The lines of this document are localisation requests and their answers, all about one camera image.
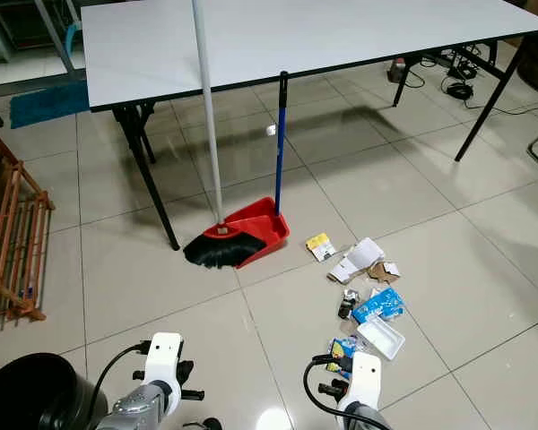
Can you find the black power adapter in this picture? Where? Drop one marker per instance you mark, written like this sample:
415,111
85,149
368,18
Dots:
459,90

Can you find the broom with red head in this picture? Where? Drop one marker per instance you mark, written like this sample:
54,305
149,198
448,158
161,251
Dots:
220,253

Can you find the yellow snack packet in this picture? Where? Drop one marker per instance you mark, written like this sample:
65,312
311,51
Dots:
321,247

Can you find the white folding table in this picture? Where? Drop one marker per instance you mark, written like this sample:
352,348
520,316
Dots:
305,36

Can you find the teal plastic stool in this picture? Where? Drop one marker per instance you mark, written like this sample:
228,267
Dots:
72,38

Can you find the white crumpled paper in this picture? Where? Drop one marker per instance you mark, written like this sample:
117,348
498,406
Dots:
357,258

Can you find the wooden slatted shoe rack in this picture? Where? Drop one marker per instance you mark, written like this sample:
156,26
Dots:
13,224

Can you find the brown cardboard scrap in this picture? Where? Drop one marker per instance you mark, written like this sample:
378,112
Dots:
384,271

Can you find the small black device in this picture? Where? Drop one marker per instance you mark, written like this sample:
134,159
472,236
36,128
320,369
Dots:
397,70

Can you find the teal floor mat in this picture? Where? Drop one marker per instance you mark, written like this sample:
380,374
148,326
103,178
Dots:
49,103

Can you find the white foam tray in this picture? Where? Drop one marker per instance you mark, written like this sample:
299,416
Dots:
384,339

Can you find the black waste bin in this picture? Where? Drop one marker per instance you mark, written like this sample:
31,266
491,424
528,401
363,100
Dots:
31,394

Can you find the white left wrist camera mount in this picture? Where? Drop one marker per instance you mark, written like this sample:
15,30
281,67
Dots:
163,354

